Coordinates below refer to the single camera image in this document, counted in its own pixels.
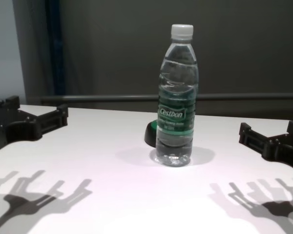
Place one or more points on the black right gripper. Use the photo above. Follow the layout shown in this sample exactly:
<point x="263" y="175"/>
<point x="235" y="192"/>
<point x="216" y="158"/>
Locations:
<point x="285" y="148"/>

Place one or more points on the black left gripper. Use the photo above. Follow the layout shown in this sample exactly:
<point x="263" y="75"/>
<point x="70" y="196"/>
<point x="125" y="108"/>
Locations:
<point x="0" y="129"/>

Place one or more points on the clear green-label water bottle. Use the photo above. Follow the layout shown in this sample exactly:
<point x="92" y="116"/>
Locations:
<point x="177" y="97"/>

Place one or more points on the small black round object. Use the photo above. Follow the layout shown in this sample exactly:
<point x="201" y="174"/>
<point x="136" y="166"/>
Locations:
<point x="150" y="134"/>

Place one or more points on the dark blue frame post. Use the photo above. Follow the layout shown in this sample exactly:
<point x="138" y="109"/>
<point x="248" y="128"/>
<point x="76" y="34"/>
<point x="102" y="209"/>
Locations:
<point x="55" y="48"/>

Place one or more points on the grey horizontal rail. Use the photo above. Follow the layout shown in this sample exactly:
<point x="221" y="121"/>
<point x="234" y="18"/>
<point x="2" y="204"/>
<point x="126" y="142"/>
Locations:
<point x="100" y="98"/>

